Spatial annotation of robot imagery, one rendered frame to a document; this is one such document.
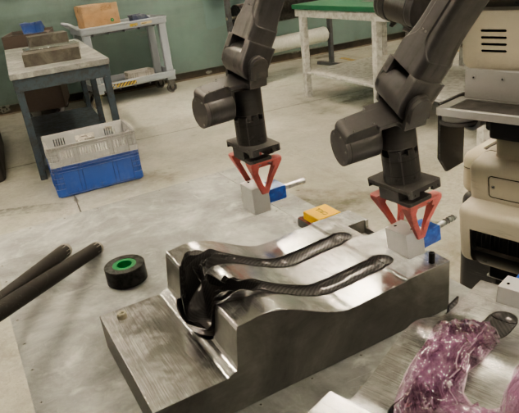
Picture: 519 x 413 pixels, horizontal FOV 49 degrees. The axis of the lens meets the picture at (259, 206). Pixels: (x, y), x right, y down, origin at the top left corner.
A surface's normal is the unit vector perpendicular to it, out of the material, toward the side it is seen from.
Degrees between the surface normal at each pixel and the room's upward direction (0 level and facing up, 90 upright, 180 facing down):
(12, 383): 0
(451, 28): 114
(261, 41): 101
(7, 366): 0
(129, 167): 90
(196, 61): 90
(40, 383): 0
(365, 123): 28
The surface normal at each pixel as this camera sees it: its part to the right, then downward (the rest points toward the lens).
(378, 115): -0.04, -0.64
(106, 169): 0.43, 0.33
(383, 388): -0.25, -0.82
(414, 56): -0.85, 0.00
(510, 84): -0.73, 0.35
